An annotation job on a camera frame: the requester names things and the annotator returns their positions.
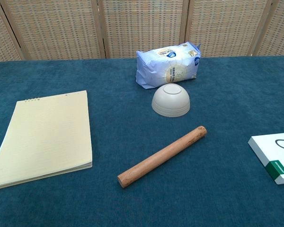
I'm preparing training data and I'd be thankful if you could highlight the beige paper notepad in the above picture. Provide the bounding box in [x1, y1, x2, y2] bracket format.
[0, 90, 93, 192]

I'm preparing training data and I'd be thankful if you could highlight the beige upturned bowl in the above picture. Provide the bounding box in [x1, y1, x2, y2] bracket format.
[151, 83, 190, 118]

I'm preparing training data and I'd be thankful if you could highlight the wooden rolling pin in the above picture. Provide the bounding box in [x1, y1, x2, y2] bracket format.
[117, 125, 208, 189]

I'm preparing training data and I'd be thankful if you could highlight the blue white flour bag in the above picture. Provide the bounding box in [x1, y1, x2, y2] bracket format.
[135, 42, 202, 90]

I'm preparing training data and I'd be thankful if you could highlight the teal table cloth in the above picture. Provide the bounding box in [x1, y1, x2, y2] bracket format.
[0, 55, 284, 227]

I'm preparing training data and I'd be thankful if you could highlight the woven wood folding screen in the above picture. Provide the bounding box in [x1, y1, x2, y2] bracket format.
[0, 0, 284, 63]

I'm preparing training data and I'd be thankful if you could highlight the white USB hub box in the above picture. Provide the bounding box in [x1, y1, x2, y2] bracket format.
[248, 131, 284, 185]

